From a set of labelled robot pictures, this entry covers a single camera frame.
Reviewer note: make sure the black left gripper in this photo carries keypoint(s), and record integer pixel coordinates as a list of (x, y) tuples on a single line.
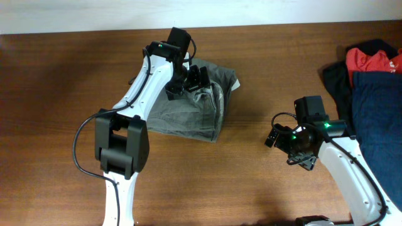
[(172, 88)]

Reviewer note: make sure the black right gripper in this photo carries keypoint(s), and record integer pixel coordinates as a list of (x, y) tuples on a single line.
[(281, 139)]

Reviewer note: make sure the grey shorts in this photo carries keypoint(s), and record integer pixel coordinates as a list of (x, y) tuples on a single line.
[(199, 114)]

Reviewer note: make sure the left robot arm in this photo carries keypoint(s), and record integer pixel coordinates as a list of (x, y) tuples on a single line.
[(121, 135)]

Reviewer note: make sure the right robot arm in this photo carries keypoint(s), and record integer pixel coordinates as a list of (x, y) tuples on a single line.
[(367, 201)]

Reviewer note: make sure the black garment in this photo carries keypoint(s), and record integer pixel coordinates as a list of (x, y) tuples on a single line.
[(336, 79)]

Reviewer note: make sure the navy blue garment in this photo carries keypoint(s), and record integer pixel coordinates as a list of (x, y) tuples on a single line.
[(376, 116)]

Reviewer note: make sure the red garment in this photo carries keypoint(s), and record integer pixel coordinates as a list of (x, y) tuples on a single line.
[(358, 61)]

